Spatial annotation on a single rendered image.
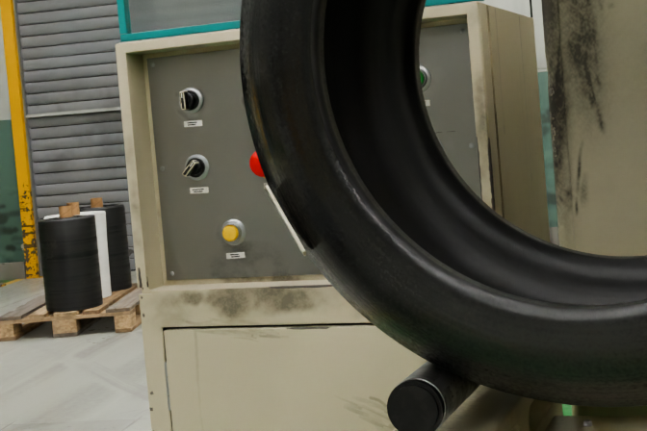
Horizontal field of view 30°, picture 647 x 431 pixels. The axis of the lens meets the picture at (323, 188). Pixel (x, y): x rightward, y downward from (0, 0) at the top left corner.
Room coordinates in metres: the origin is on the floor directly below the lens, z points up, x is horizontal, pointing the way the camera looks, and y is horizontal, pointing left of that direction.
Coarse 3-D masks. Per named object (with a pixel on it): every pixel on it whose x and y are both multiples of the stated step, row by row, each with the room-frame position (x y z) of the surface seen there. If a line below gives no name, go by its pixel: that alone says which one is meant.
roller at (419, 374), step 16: (432, 368) 0.95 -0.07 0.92; (400, 384) 0.91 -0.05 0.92; (416, 384) 0.91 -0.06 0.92; (432, 384) 0.91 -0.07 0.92; (448, 384) 0.93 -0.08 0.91; (464, 384) 0.97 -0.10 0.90; (400, 400) 0.91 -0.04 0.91; (416, 400) 0.91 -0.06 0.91; (432, 400) 0.90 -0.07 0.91; (448, 400) 0.92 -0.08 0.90; (464, 400) 0.98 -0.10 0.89; (400, 416) 0.91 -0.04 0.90; (416, 416) 0.91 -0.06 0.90; (432, 416) 0.90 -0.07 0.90; (448, 416) 0.93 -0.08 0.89
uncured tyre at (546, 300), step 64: (256, 0) 0.95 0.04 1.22; (320, 0) 0.92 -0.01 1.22; (384, 0) 1.17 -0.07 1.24; (256, 64) 0.95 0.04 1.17; (320, 64) 0.93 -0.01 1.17; (384, 64) 1.18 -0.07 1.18; (256, 128) 0.97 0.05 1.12; (320, 128) 0.92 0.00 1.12; (384, 128) 1.18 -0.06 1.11; (320, 192) 0.92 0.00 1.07; (384, 192) 1.15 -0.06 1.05; (448, 192) 1.16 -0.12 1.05; (320, 256) 0.95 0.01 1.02; (384, 256) 0.90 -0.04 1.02; (448, 256) 1.14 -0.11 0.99; (512, 256) 1.14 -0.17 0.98; (576, 256) 1.12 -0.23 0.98; (640, 256) 1.12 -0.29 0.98; (384, 320) 0.93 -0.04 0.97; (448, 320) 0.89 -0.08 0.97; (512, 320) 0.87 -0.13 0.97; (576, 320) 0.85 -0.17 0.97; (640, 320) 0.84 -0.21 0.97; (512, 384) 0.90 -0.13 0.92; (576, 384) 0.87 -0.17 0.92; (640, 384) 0.86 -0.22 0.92
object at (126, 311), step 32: (64, 224) 7.14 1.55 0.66; (96, 224) 7.63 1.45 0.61; (64, 256) 7.14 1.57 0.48; (96, 256) 7.30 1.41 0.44; (128, 256) 8.07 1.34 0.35; (64, 288) 7.14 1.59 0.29; (96, 288) 7.26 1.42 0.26; (128, 288) 8.02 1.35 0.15; (0, 320) 7.13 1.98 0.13; (32, 320) 7.12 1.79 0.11; (64, 320) 7.11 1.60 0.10; (96, 320) 7.59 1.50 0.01; (128, 320) 7.10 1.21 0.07
